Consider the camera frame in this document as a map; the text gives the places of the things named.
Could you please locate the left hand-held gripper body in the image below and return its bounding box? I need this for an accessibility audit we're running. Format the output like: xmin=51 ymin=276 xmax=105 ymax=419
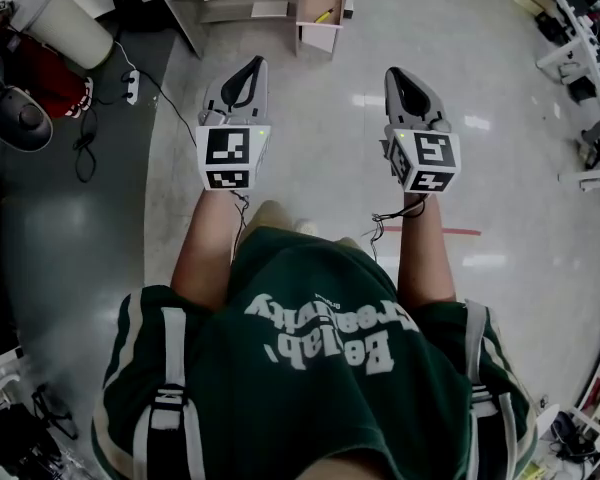
xmin=195 ymin=98 xmax=273 ymax=192

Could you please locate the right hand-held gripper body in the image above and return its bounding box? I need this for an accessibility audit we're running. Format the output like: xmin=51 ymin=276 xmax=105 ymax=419
xmin=378 ymin=112 xmax=462 ymax=195

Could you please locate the pink wooden drawer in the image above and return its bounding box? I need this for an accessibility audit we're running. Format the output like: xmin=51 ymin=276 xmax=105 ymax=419
xmin=294 ymin=0 xmax=350 ymax=29

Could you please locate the person's right forearm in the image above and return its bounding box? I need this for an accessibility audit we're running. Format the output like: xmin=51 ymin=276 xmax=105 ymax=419
xmin=396 ymin=192 xmax=457 ymax=305

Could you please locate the person's left forearm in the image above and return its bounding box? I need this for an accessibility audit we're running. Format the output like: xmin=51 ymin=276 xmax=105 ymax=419
xmin=170 ymin=187 xmax=252 ymax=314

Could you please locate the red floor tape strip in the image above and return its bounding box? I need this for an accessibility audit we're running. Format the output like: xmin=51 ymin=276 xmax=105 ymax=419
xmin=382 ymin=225 xmax=482 ymax=236

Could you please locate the white power strip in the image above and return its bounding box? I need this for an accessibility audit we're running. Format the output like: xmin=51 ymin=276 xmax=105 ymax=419
xmin=120 ymin=69 xmax=142 ymax=106

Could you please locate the white ribbed waste bin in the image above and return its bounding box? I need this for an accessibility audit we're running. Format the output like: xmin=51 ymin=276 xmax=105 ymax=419
xmin=26 ymin=0 xmax=115 ymax=70

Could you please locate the red cloth bag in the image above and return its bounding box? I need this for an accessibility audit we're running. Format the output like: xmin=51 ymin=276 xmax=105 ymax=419
xmin=2 ymin=31 xmax=95 ymax=121

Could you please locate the black round fan base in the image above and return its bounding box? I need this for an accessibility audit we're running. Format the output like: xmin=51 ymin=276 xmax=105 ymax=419
xmin=0 ymin=85 xmax=55 ymax=153

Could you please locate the green printed shirt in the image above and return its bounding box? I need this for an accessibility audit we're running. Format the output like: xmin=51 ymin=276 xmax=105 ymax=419
xmin=90 ymin=225 xmax=540 ymax=480

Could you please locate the white storage shelf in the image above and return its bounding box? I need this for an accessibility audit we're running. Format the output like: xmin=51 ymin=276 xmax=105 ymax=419
xmin=528 ymin=317 xmax=600 ymax=480

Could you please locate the black tripod stand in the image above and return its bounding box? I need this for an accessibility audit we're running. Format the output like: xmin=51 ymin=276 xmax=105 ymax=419
xmin=0 ymin=381 xmax=81 ymax=480

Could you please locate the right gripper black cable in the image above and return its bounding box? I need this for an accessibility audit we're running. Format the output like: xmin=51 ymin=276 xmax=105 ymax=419
xmin=361 ymin=193 xmax=430 ymax=262

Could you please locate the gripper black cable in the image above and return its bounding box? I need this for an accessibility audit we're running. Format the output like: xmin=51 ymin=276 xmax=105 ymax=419
xmin=361 ymin=193 xmax=430 ymax=262
xmin=228 ymin=189 xmax=252 ymax=262

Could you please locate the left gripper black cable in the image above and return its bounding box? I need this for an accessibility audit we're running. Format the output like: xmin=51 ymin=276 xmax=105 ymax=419
xmin=228 ymin=189 xmax=252 ymax=262

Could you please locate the black power cable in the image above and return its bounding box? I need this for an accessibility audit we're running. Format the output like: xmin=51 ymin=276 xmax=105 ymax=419
xmin=71 ymin=27 xmax=197 ymax=184

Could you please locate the white frame workbench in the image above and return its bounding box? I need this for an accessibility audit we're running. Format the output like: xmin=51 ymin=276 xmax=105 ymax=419
xmin=533 ymin=0 xmax=600 ymax=193

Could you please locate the white harness strap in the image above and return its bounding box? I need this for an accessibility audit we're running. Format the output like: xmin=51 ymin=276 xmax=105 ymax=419
xmin=462 ymin=298 xmax=499 ymax=480
xmin=131 ymin=306 xmax=209 ymax=480

